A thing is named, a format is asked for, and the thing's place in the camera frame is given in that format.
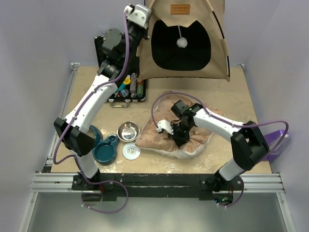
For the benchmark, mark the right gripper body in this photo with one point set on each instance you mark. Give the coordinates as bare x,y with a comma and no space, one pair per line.
181,132

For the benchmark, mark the beige patterned pet cushion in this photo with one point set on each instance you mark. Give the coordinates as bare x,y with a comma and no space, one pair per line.
150,139

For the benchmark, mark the stainless steel pet bowl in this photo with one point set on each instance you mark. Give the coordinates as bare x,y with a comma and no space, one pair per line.
128,131

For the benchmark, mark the teal double pet bowl stand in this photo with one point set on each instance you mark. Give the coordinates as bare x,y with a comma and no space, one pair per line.
105,150

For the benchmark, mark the beige and black pet tent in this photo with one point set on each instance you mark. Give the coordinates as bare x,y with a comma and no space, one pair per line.
159,56

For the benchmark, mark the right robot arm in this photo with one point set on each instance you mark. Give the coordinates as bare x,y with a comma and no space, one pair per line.
248,146

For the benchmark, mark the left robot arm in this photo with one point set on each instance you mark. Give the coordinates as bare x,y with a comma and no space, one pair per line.
119,51

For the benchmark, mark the green chip stack right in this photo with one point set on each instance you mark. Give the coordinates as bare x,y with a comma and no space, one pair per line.
140,89

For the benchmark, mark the black poker chip case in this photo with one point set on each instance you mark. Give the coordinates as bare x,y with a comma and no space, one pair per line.
117,99

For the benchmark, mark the clear dealer button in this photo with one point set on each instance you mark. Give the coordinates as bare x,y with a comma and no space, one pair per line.
125,92

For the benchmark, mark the teal card cutter block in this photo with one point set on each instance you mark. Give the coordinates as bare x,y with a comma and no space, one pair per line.
122,86

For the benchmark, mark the purple box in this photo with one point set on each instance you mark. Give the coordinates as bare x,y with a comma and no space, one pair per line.
272,139

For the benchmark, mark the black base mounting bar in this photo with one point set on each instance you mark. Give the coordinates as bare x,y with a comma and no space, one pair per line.
113,185

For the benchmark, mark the white pompom toy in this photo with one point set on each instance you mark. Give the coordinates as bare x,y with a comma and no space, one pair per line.
182,41

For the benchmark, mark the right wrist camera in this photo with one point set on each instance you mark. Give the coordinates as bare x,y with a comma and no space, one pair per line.
164,126

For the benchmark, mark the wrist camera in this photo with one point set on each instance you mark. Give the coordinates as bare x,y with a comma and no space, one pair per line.
138,14
164,126

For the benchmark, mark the aluminium frame rail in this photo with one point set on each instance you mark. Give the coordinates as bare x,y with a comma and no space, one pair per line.
62,182

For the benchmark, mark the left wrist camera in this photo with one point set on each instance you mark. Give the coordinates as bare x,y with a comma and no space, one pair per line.
138,14

